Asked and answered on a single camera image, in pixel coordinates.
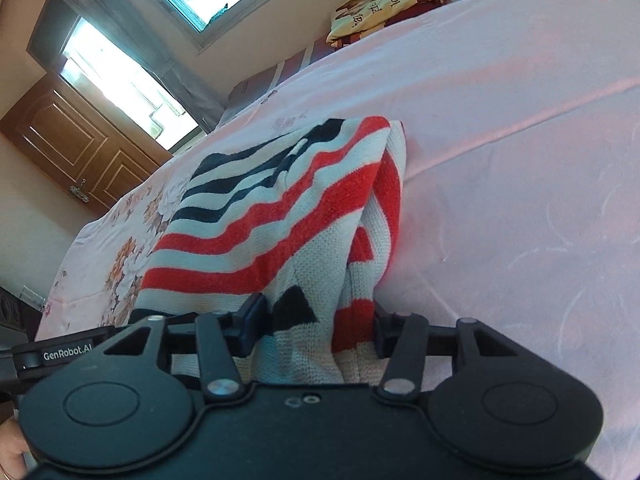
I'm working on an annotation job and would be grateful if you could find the grey red striped mattress sheet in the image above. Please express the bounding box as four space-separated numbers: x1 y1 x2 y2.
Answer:
220 40 341 123

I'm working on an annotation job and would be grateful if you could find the person's left hand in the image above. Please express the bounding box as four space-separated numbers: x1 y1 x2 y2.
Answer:
0 412 32 480

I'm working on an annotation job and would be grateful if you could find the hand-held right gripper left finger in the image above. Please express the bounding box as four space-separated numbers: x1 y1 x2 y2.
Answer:
102 292 268 398

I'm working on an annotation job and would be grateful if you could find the bright balcony doorway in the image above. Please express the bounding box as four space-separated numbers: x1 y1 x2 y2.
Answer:
60 17 206 153

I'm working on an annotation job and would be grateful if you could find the pink floral bedsheet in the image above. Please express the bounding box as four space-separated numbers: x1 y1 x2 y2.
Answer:
35 0 640 480

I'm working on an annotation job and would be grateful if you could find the red black striped knit sweater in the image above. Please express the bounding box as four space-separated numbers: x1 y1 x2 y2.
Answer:
127 116 408 386

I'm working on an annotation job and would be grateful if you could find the brown wooden door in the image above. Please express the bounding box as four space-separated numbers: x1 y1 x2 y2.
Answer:
0 72 173 213

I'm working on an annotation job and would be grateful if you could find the folded yellow printed blanket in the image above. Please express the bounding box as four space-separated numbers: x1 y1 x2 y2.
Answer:
326 0 451 51

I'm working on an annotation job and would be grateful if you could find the grey curtain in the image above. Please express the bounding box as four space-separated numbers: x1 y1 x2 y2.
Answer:
22 0 226 131

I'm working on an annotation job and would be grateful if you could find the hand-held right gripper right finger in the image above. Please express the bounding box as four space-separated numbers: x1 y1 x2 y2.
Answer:
372 302 523 401

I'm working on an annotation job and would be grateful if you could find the dark cabinet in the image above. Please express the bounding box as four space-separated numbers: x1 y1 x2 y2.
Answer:
0 285 43 348

